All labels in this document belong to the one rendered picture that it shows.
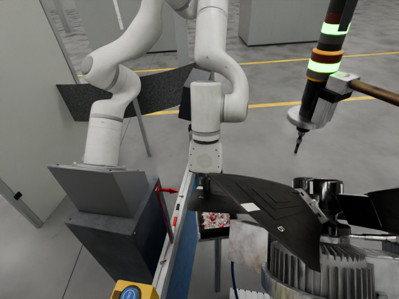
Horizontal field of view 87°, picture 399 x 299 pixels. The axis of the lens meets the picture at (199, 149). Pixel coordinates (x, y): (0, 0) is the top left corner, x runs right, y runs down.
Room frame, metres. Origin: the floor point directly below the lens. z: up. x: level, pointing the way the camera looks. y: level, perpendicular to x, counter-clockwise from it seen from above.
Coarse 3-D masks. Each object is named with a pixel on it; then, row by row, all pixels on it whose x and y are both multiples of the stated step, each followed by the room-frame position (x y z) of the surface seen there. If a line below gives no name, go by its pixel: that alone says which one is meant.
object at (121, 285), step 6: (120, 282) 0.20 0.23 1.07; (126, 282) 0.20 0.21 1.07; (132, 282) 0.20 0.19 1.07; (114, 288) 0.19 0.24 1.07; (120, 288) 0.19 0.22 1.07; (138, 288) 0.19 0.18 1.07; (144, 288) 0.19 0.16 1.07; (150, 288) 0.18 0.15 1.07; (138, 294) 0.17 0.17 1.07; (144, 294) 0.17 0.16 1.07; (150, 294) 0.17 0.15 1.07; (156, 294) 0.18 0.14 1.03
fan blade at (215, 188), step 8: (200, 184) 0.48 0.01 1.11; (216, 184) 0.46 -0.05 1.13; (200, 192) 0.43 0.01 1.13; (208, 192) 0.42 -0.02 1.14; (216, 192) 0.42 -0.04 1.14; (224, 192) 0.41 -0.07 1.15; (192, 200) 0.39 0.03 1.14; (200, 200) 0.39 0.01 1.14; (208, 200) 0.39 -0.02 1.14; (216, 200) 0.38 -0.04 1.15; (224, 200) 0.38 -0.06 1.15; (232, 200) 0.38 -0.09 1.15; (192, 208) 0.36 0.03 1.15; (200, 208) 0.35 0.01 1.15; (208, 208) 0.35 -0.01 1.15; (216, 208) 0.35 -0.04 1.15; (224, 208) 0.35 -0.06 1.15; (232, 208) 0.35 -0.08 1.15; (240, 208) 0.34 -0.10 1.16
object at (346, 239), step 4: (324, 236) 0.23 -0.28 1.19; (328, 236) 0.23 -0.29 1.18; (332, 236) 0.24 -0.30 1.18; (336, 236) 0.24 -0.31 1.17; (340, 236) 0.24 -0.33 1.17; (344, 236) 0.24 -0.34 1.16; (348, 236) 0.24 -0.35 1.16; (320, 240) 0.22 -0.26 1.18; (324, 240) 0.22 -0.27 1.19; (328, 240) 0.22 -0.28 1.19; (332, 240) 0.22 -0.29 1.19; (336, 240) 0.22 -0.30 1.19; (340, 240) 0.22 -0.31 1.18; (344, 240) 0.22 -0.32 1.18; (348, 240) 0.22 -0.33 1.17
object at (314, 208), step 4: (304, 192) 0.32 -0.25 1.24; (304, 196) 0.30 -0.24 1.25; (308, 196) 0.31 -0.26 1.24; (308, 200) 0.29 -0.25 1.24; (308, 204) 0.28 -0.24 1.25; (312, 208) 0.27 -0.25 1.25; (316, 208) 0.28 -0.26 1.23; (316, 212) 0.26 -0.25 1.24; (320, 212) 0.27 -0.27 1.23; (324, 216) 0.26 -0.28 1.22; (320, 220) 0.24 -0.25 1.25; (324, 220) 0.24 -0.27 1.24
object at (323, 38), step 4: (320, 36) 0.34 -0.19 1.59; (324, 36) 0.33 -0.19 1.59; (328, 36) 0.33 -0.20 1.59; (332, 36) 0.32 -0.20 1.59; (336, 36) 0.32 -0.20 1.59; (340, 36) 0.32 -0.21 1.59; (344, 36) 0.32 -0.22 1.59; (320, 40) 0.34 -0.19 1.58; (324, 40) 0.33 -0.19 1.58; (328, 40) 0.33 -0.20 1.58; (332, 40) 0.32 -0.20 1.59; (336, 40) 0.32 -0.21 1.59; (340, 40) 0.32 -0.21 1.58
